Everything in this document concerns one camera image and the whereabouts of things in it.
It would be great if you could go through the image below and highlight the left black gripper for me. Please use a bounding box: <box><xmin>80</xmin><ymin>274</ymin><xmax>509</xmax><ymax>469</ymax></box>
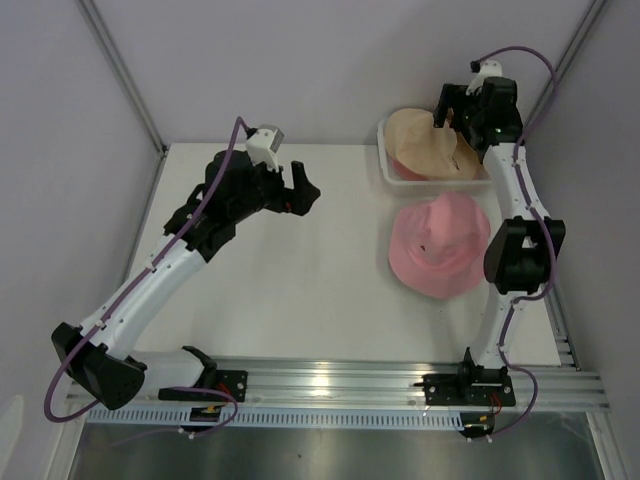
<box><xmin>230</xmin><ymin>154</ymin><xmax>319</xmax><ymax>224</ymax></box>

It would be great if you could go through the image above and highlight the beige bucket hat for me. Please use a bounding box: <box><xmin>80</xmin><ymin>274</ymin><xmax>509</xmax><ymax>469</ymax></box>
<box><xmin>384</xmin><ymin>108</ymin><xmax>480</xmax><ymax>172</ymax></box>

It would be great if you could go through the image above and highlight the pink bucket hat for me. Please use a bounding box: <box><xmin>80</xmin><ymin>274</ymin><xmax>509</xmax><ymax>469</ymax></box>
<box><xmin>388</xmin><ymin>192</ymin><xmax>491</xmax><ymax>300</ymax></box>

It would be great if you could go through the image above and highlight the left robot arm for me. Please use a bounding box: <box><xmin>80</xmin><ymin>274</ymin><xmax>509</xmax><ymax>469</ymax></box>
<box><xmin>51</xmin><ymin>150</ymin><xmax>321</xmax><ymax>410</ymax></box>

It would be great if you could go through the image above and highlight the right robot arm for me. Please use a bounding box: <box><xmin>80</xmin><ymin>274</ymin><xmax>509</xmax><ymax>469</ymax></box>
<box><xmin>418</xmin><ymin>76</ymin><xmax>566</xmax><ymax>407</ymax></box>

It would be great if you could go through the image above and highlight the white plastic basket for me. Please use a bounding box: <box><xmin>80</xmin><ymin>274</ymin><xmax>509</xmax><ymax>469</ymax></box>
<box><xmin>376</xmin><ymin>117</ymin><xmax>491</xmax><ymax>197</ymax></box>

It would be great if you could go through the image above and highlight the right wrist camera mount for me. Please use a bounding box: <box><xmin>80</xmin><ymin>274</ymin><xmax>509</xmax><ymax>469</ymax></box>
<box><xmin>465</xmin><ymin>59</ymin><xmax>503</xmax><ymax>96</ymax></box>

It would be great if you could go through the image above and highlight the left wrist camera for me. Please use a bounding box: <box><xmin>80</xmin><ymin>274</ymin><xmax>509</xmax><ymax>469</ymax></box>
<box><xmin>245</xmin><ymin>125</ymin><xmax>285</xmax><ymax>172</ymax></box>

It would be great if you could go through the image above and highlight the right corner aluminium post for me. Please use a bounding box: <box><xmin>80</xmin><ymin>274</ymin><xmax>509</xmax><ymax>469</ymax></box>
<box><xmin>524</xmin><ymin>0</ymin><xmax>611</xmax><ymax>140</ymax></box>

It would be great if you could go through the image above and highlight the corner aluminium post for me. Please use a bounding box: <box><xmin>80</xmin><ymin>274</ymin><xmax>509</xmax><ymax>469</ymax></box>
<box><xmin>75</xmin><ymin>0</ymin><xmax>167</xmax><ymax>158</ymax></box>
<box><xmin>524</xmin><ymin>0</ymin><xmax>611</xmax><ymax>140</ymax></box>

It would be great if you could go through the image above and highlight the aluminium mounting rail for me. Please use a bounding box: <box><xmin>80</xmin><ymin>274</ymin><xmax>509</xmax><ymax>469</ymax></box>
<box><xmin>67</xmin><ymin>353</ymin><xmax>611</xmax><ymax>412</ymax></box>

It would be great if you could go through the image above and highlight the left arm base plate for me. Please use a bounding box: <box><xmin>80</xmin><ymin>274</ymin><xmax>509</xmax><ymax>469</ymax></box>
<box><xmin>158</xmin><ymin>370</ymin><xmax>249</xmax><ymax>403</ymax></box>

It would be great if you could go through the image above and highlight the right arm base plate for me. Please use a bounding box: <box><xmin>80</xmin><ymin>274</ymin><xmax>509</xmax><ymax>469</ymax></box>
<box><xmin>413</xmin><ymin>368</ymin><xmax>516</xmax><ymax>407</ymax></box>

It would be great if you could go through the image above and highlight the left corner aluminium post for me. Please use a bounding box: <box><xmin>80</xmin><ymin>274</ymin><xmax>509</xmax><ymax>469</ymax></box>
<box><xmin>75</xmin><ymin>0</ymin><xmax>167</xmax><ymax>158</ymax></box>

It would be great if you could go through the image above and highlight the white slotted cable duct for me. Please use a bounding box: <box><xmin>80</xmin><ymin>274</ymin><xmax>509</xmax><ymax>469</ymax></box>
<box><xmin>87</xmin><ymin>405</ymin><xmax>463</xmax><ymax>431</ymax></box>

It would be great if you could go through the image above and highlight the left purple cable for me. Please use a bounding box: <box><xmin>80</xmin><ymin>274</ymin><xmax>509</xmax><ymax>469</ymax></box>
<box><xmin>43</xmin><ymin>116</ymin><xmax>241</xmax><ymax>441</ymax></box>

